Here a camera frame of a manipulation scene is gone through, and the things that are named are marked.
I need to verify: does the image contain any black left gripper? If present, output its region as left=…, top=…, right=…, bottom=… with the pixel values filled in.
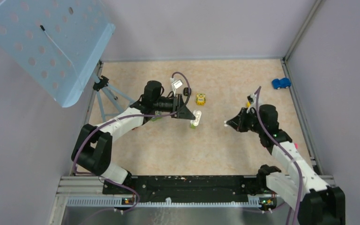
left=153, top=93, right=195, bottom=120

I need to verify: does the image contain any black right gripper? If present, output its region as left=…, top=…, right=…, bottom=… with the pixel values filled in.
left=227, top=107, right=264, bottom=135

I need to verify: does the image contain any white earbud charging case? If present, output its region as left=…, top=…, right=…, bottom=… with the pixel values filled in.
left=190, top=110, right=202, bottom=127

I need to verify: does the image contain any black earbud charging case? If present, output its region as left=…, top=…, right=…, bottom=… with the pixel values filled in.
left=183, top=87, right=192, bottom=97

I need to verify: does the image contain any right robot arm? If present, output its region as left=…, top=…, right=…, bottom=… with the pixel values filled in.
left=225, top=104, right=345, bottom=225

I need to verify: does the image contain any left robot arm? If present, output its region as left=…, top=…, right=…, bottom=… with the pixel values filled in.
left=71, top=81, right=196, bottom=194

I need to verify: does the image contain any yellow owl block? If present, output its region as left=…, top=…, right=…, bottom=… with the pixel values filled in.
left=195, top=93, right=206, bottom=105

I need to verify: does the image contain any green owl block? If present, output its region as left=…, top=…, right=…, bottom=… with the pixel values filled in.
left=150, top=115, right=162, bottom=121

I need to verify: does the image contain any blue toy car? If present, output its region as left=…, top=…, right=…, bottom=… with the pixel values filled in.
left=271, top=77, right=292, bottom=90

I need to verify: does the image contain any light blue tripod stand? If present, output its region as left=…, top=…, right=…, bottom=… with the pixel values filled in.
left=91, top=60, right=135, bottom=122

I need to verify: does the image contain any light blue perforated tray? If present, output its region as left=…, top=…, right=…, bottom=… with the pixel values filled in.
left=0, top=0, right=115, bottom=108

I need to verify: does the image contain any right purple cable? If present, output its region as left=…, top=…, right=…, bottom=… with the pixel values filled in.
left=253, top=86, right=304, bottom=225

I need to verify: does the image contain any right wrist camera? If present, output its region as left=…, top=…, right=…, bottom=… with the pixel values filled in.
left=247, top=93, right=257, bottom=105

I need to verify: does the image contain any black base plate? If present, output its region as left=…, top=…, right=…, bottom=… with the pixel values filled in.
left=102, top=175, right=278, bottom=205

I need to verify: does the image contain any aluminium frame rail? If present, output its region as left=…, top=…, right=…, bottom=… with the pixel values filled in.
left=56, top=175, right=285, bottom=210

